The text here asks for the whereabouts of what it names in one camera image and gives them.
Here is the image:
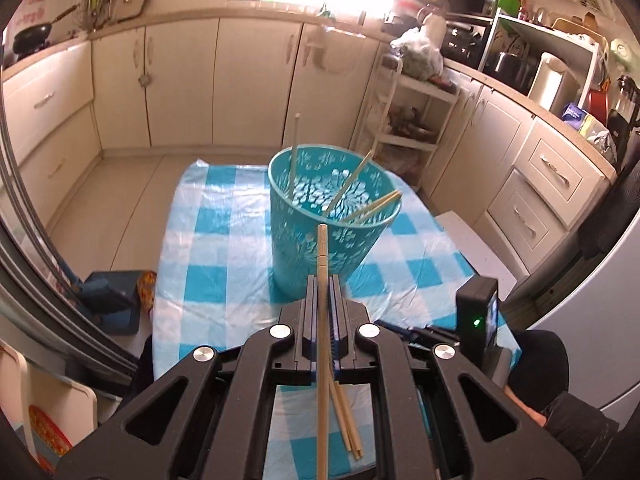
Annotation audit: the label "white shelf cart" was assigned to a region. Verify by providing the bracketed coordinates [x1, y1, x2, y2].
[349, 52, 461, 188]

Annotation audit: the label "blue white checkered tablecloth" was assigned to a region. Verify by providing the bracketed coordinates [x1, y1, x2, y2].
[152, 159, 522, 480]

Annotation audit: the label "teal perforated plastic basket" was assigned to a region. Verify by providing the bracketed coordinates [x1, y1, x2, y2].
[268, 144, 401, 299]

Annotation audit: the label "white countertop shelf unit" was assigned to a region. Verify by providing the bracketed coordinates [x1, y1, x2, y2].
[478, 10, 600, 106]

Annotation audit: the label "bamboo chopstick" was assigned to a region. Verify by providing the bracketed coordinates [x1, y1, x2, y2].
[352, 196, 401, 224]
[317, 224, 331, 480]
[322, 150, 374, 217]
[342, 190, 401, 222]
[288, 113, 300, 203]
[336, 382, 363, 460]
[329, 382, 356, 456]

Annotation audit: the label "black microwave oven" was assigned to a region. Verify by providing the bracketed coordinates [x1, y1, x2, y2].
[440, 13, 492, 70]

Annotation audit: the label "black frying pan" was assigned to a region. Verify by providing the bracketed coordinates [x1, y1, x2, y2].
[12, 3, 78, 60]

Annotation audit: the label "blue bag on floor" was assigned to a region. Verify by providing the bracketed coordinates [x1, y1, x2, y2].
[76, 270, 157, 336]

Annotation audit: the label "cream kitchen cabinets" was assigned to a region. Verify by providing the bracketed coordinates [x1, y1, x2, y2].
[3, 14, 615, 278]

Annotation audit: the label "white folding stool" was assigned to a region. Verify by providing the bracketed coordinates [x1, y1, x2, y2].
[1, 344, 98, 474]

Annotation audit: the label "bamboo chopstick in basket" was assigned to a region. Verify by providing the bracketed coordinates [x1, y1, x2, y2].
[322, 150, 374, 217]
[288, 113, 300, 203]
[342, 190, 401, 222]
[352, 196, 401, 224]

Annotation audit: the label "white plastic bag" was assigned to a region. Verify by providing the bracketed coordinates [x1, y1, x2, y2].
[390, 27, 444, 81]

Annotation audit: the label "white electric kettle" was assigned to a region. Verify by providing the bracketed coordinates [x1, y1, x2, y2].
[527, 52, 580, 117]

